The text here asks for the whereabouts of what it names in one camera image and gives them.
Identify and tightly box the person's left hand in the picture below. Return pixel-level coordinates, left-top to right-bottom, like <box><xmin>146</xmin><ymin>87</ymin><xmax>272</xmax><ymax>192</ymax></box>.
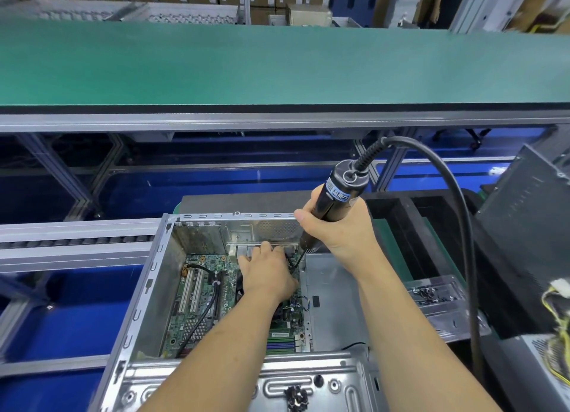
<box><xmin>237</xmin><ymin>241</ymin><xmax>299</xmax><ymax>309</ymax></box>

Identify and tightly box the person's right hand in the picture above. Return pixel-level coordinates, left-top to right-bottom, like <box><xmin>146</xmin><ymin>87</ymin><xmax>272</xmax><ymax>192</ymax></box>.
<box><xmin>294</xmin><ymin>184</ymin><xmax>388</xmax><ymax>279</ymax></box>

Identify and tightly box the grey metal computer case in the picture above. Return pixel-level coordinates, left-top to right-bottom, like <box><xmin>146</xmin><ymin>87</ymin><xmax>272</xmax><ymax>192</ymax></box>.
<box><xmin>87</xmin><ymin>190</ymin><xmax>393</xmax><ymax>412</ymax></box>

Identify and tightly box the green motherboard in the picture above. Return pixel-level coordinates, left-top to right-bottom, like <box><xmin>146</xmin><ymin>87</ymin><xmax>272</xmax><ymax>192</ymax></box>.
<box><xmin>160</xmin><ymin>251</ymin><xmax>313</xmax><ymax>359</ymax></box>

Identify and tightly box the black electric screwdriver with cable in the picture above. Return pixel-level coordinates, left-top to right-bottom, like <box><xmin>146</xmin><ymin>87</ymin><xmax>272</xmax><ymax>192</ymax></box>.
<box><xmin>354</xmin><ymin>136</ymin><xmax>486</xmax><ymax>382</ymax></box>

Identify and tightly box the person's left forearm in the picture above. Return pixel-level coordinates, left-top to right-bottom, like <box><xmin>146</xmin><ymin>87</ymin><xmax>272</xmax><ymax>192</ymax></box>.
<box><xmin>138</xmin><ymin>296</ymin><xmax>286</xmax><ymax>412</ymax></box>

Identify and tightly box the clear plastic screw tray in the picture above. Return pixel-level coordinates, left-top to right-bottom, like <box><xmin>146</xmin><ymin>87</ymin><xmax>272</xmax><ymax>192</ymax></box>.
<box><xmin>405</xmin><ymin>276</ymin><xmax>493</xmax><ymax>344</ymax></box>

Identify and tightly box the green conveyor belt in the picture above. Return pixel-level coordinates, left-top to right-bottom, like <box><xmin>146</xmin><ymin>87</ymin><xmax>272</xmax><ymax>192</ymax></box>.
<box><xmin>0</xmin><ymin>18</ymin><xmax>570</xmax><ymax>113</ymax></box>

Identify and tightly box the grey power supply unit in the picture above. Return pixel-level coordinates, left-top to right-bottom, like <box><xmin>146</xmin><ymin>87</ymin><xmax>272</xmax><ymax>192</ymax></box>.
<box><xmin>499</xmin><ymin>334</ymin><xmax>570</xmax><ymax>412</ymax></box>

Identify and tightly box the grey flat metal rail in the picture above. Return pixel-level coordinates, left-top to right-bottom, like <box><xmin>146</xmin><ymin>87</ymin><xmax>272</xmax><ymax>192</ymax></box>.
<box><xmin>0</xmin><ymin>217</ymin><xmax>166</xmax><ymax>273</ymax></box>

